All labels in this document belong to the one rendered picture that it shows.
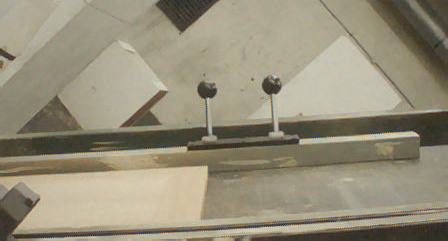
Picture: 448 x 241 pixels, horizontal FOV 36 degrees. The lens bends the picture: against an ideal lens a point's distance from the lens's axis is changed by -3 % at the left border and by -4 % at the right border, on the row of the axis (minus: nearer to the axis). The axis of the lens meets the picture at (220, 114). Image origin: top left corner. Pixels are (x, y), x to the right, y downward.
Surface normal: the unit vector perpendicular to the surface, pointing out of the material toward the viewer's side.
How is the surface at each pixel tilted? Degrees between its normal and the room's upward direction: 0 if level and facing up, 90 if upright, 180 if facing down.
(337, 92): 90
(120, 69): 90
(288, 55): 90
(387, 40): 90
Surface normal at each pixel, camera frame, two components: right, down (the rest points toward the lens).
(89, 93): -0.12, 0.00
